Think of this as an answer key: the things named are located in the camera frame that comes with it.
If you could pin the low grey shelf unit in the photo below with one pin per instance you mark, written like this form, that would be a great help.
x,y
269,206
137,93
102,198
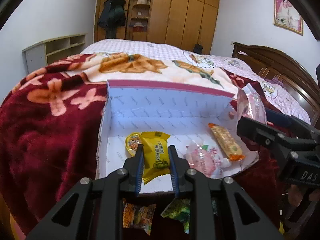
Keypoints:
x,y
53,48

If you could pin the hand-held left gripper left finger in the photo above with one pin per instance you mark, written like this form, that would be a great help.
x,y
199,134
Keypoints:
x,y
140,170

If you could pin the small black object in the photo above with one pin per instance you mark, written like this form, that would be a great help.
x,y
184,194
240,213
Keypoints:
x,y
198,48

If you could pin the pink cardboard box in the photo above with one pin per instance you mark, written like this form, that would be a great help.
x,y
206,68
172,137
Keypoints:
x,y
160,120

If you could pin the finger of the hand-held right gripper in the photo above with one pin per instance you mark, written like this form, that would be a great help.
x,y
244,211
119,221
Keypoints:
x,y
280,118
255,130

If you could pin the green snack packet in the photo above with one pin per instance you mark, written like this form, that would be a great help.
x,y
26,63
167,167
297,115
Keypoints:
x,y
178,211

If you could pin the wooden bed headboard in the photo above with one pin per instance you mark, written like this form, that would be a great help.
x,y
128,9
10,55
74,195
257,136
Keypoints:
x,y
275,60

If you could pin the framed wall photo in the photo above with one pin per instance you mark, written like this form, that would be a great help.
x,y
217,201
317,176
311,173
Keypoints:
x,y
287,15

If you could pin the pink checked bed sheet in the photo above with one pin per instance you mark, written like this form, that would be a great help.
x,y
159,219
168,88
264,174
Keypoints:
x,y
155,51

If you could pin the pink round box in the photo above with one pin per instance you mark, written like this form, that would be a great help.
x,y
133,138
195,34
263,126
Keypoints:
x,y
143,0

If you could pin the yellow cake packet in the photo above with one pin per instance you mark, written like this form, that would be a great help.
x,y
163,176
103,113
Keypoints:
x,y
156,152

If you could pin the yellow cracker packet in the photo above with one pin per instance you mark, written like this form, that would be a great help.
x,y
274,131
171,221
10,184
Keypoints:
x,y
226,140

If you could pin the capped pink jelly pouch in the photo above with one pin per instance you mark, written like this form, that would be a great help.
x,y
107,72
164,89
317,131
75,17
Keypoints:
x,y
251,102

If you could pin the yellow jelly cup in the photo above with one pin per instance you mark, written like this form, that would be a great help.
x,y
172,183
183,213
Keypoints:
x,y
132,142

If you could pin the red floral blanket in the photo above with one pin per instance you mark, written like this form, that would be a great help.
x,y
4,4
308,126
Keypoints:
x,y
50,120

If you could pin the orange snack packet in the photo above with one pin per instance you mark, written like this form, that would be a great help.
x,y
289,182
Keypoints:
x,y
137,216

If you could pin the wooden wardrobe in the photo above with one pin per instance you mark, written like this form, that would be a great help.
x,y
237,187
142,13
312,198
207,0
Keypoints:
x,y
180,17

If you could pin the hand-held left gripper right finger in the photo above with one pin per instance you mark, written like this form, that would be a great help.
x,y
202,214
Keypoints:
x,y
173,170

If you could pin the dark hanging coat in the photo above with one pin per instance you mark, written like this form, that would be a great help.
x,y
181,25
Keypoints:
x,y
112,15

